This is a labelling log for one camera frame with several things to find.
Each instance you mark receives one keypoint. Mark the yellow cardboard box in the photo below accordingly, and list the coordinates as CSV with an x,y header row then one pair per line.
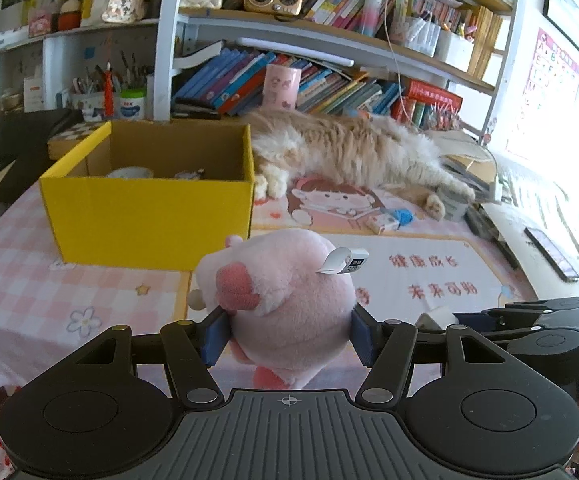
x,y
201,192

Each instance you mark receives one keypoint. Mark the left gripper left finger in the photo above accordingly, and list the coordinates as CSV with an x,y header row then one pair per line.
x,y
115,401

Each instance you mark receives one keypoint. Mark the black smartphone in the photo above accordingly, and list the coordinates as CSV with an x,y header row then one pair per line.
x,y
554,256

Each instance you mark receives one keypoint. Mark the white storage bin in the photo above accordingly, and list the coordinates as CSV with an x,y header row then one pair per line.
x,y
454,50

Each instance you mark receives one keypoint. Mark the pink patterned cup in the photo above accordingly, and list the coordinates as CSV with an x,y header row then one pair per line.
x,y
281,86

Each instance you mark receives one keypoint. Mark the stack of books right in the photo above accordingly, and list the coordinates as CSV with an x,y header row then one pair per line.
x,y
472,162

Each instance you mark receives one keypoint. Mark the black piano keyboard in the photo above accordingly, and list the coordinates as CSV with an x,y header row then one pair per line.
x,y
24,153

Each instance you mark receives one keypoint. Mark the fluffy cream cat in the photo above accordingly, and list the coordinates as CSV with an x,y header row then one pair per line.
x,y
369,152

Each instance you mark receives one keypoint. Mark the pink checkered tablecloth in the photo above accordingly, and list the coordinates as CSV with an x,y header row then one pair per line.
x,y
49,307

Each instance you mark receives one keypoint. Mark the blue crumpled wrapper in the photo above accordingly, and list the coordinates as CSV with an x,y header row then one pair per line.
x,y
403,216

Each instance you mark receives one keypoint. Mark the pink plush pig toy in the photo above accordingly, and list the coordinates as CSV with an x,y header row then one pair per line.
x,y
290,297

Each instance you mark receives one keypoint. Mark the white bookshelf frame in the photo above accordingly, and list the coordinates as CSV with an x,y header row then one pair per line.
x,y
60,53

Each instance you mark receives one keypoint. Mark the small white card box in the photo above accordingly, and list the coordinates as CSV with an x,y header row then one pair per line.
x,y
381,224

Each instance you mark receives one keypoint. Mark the red box on shelf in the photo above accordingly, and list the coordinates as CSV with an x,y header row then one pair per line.
x,y
422,91

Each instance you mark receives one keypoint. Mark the row of leaning books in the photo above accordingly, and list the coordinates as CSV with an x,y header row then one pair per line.
x,y
233,82

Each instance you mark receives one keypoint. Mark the checkered chess board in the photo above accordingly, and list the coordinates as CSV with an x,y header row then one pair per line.
x,y
61,143

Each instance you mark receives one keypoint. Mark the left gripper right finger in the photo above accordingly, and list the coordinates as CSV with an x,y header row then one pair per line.
x,y
454,405

